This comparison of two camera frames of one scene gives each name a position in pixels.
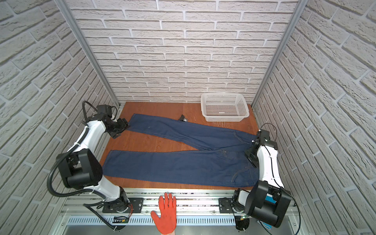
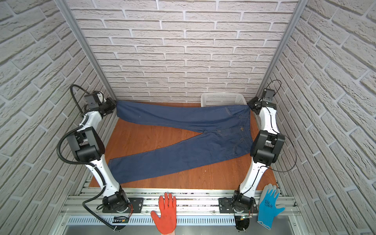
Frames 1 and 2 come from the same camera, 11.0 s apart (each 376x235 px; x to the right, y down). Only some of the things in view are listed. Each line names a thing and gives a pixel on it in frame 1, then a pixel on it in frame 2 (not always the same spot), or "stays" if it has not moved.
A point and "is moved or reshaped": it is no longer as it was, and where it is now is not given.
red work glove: (166, 223) stays
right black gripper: (247, 153) to (252, 103)
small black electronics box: (120, 219) stays
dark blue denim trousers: (225, 162) is moved or reshaped
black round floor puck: (242, 222) stays
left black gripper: (126, 125) to (112, 103)
